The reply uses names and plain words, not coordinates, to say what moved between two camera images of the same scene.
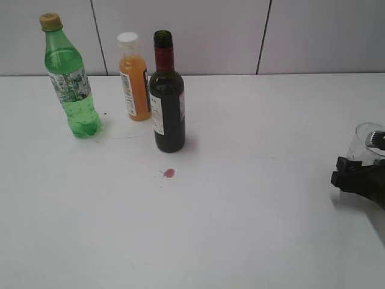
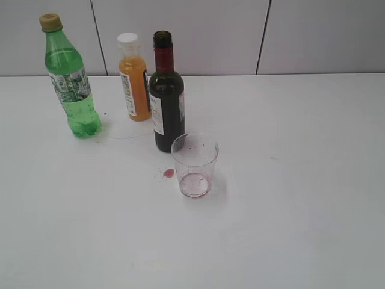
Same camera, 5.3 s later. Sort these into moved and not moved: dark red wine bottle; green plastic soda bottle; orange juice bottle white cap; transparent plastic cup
Moved: transparent plastic cup
Not moved: orange juice bottle white cap; green plastic soda bottle; dark red wine bottle
